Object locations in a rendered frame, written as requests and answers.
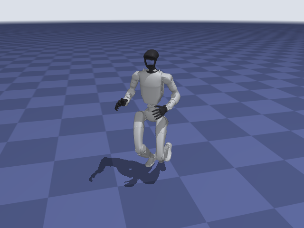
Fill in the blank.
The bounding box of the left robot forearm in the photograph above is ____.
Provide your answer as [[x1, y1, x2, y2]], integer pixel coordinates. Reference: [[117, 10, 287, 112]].
[[166, 93, 181, 110]]

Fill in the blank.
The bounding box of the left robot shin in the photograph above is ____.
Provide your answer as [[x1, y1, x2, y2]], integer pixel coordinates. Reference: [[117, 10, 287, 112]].
[[159, 145, 169, 163]]

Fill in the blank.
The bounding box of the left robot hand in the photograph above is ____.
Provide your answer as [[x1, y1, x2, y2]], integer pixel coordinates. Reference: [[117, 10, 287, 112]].
[[152, 105, 168, 120]]

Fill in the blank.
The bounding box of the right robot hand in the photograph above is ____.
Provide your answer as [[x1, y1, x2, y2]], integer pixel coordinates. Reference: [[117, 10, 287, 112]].
[[115, 98, 128, 111]]

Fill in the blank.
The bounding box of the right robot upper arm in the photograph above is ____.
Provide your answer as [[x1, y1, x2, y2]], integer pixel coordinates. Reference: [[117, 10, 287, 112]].
[[128, 71, 141, 97]]

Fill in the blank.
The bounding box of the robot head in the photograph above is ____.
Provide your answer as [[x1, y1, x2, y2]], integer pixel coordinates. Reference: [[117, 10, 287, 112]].
[[143, 49, 159, 74]]

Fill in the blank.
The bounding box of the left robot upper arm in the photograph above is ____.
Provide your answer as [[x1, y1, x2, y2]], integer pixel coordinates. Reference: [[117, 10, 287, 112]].
[[161, 73, 179, 98]]

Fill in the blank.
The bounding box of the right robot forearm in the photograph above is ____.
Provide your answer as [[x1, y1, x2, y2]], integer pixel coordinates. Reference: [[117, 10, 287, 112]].
[[124, 89, 132, 106]]

